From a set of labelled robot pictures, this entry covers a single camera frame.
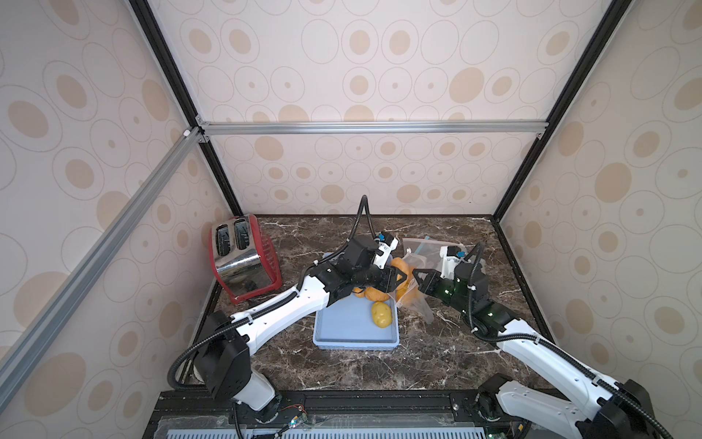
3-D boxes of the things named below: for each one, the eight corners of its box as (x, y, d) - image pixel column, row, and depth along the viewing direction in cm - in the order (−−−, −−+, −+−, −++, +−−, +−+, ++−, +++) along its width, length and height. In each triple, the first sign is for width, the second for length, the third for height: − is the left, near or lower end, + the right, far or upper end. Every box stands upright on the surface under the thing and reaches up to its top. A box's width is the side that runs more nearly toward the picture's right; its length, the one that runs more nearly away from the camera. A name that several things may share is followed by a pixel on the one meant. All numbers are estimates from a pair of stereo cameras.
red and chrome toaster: (232, 303, 95) (209, 274, 81) (228, 254, 109) (208, 222, 94) (283, 288, 99) (271, 257, 85) (273, 243, 113) (261, 209, 98)
